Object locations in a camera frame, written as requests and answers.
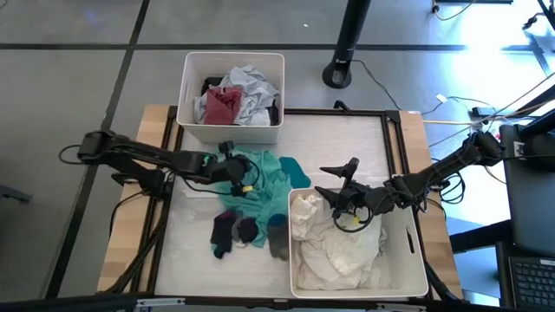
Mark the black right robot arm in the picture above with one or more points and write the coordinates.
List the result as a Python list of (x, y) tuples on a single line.
[(433, 175)]

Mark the white table mat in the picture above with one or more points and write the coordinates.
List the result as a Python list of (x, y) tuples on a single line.
[(195, 268)]

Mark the grey floor foot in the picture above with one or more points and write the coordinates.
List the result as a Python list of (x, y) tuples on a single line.
[(15, 193)]

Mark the dark sock maroon cuff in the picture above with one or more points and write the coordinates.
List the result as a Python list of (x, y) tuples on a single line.
[(248, 229)]

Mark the small grey sock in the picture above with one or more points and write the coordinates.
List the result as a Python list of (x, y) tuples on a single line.
[(236, 232)]

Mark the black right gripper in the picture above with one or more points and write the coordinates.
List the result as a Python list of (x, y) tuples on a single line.
[(360, 197)]

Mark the maroon garment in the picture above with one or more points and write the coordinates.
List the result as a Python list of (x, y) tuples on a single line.
[(222, 106)]

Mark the white plastic storage bin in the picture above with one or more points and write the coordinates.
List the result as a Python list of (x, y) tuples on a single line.
[(403, 208), (234, 134)]

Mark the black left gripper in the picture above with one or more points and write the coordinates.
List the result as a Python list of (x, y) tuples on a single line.
[(230, 169)]

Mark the black clamp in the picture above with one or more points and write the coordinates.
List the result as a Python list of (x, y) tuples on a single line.
[(341, 106)]

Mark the black beam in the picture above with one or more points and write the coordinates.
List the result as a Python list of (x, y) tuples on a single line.
[(65, 303)]

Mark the white garment black line print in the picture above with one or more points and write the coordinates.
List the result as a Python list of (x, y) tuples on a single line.
[(351, 255)]

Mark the teal garment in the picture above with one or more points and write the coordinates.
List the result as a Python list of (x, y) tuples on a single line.
[(269, 199)]

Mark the light grey-blue shirt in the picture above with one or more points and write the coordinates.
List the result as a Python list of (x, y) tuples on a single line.
[(256, 95)]

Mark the small white tag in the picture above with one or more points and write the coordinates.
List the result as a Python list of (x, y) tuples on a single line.
[(441, 98)]

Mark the black laptop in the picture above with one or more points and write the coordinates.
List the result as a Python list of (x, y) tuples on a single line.
[(533, 277)]

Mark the teal-blue sock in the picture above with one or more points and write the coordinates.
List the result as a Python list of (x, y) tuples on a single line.
[(297, 173)]

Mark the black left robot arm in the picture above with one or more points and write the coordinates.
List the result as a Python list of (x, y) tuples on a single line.
[(143, 151)]

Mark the black pole with round base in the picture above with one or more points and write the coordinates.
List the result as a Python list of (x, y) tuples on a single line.
[(347, 43)]

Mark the black floor bar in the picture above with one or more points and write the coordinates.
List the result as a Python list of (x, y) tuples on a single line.
[(481, 112)]

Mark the dark sock teal toe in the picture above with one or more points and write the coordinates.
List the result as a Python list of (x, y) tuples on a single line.
[(222, 234)]

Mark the plain white garment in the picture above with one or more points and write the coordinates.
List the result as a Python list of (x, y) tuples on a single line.
[(312, 264)]

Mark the silver bracket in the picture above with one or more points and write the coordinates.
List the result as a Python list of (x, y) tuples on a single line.
[(160, 302)]

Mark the dark grey garment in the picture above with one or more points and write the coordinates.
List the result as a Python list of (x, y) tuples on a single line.
[(212, 83)]

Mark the black aluminium table frame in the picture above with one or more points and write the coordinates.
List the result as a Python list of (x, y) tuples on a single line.
[(312, 112)]

